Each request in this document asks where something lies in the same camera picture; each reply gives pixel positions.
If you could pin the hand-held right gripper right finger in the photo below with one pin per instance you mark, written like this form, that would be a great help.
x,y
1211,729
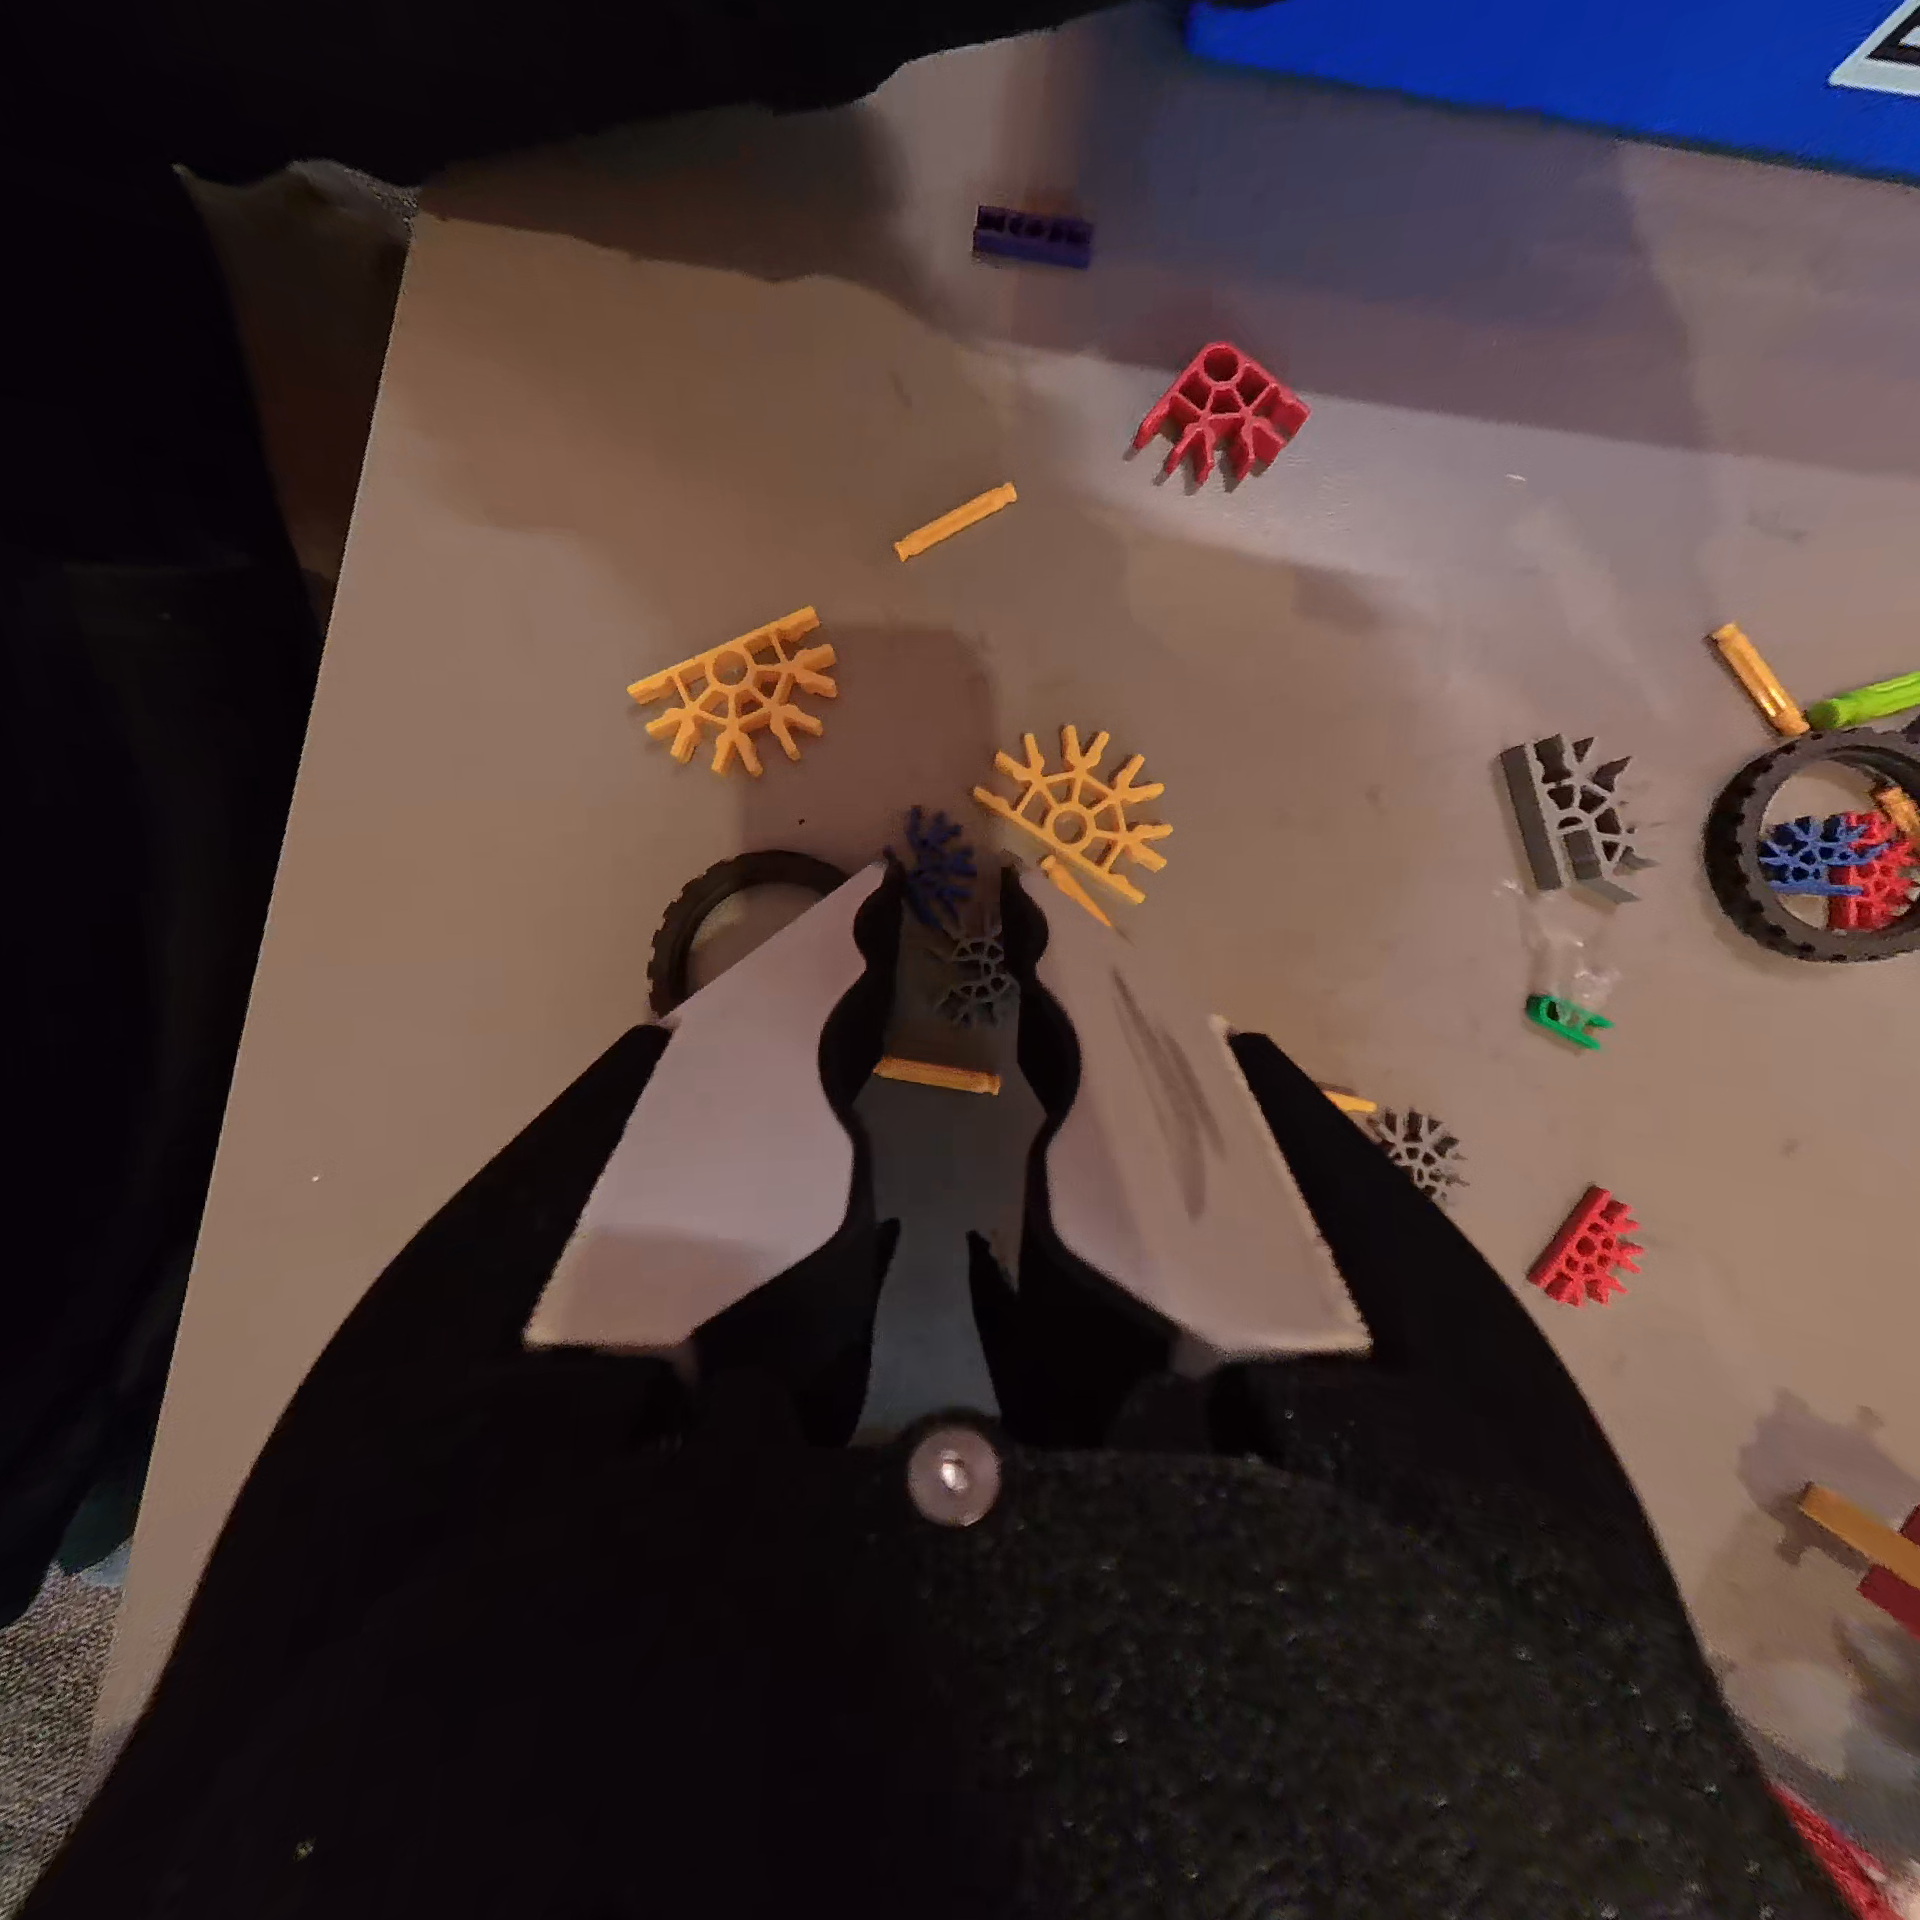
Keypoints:
x,y
1185,1246

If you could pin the small red connector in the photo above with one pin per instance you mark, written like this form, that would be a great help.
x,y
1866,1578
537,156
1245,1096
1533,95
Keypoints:
x,y
1589,1249

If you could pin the short orange rod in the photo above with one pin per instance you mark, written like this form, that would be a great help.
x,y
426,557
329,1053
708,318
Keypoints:
x,y
956,522
938,1075
1347,1101
1756,676

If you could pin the lime green plastic rod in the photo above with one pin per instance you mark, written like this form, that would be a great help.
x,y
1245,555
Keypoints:
x,y
1866,700

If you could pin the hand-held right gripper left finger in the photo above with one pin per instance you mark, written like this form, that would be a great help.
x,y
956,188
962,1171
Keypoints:
x,y
721,1185

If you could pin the blue plastic storage bin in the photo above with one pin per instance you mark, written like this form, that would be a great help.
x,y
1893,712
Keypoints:
x,y
1500,60

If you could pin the small blue connector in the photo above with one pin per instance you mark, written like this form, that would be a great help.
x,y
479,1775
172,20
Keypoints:
x,y
930,871

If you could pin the yellow connector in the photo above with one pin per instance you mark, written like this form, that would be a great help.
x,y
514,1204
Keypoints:
x,y
736,692
1071,816

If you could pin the small green connector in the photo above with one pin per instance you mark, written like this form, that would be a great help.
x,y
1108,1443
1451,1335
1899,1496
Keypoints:
x,y
1569,1023

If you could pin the blue snowflake connector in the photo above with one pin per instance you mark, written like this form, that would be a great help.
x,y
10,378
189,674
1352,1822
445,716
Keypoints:
x,y
1810,853

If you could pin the purple bar connector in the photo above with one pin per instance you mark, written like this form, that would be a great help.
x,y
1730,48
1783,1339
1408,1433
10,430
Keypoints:
x,y
1032,234

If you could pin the red fan connector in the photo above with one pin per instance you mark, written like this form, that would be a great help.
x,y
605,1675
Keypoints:
x,y
1220,411

